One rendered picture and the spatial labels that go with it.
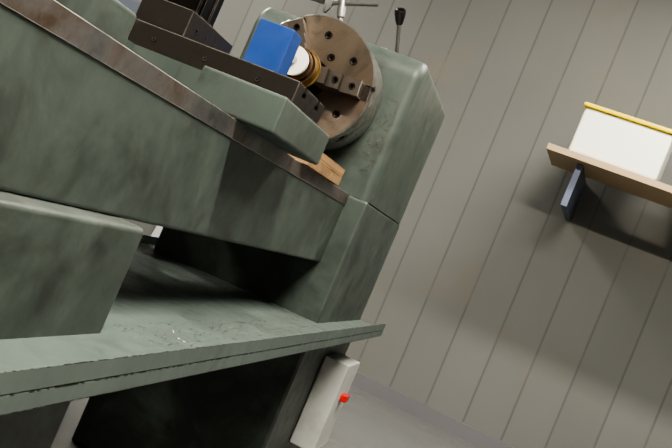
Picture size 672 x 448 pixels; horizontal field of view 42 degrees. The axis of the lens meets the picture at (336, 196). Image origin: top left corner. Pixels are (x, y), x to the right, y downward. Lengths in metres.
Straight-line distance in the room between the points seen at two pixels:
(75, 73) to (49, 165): 0.10
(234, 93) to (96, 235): 0.41
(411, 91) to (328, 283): 0.52
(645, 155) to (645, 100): 0.71
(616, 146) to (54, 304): 3.59
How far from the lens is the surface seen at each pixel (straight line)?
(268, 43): 1.79
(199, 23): 1.55
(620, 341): 4.79
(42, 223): 0.90
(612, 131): 4.34
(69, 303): 1.02
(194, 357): 1.16
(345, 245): 2.15
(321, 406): 2.45
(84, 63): 0.92
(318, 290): 2.16
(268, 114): 1.30
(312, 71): 1.96
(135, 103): 1.04
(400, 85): 2.20
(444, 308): 4.87
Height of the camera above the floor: 0.77
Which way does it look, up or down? 2 degrees up
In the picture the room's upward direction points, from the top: 23 degrees clockwise
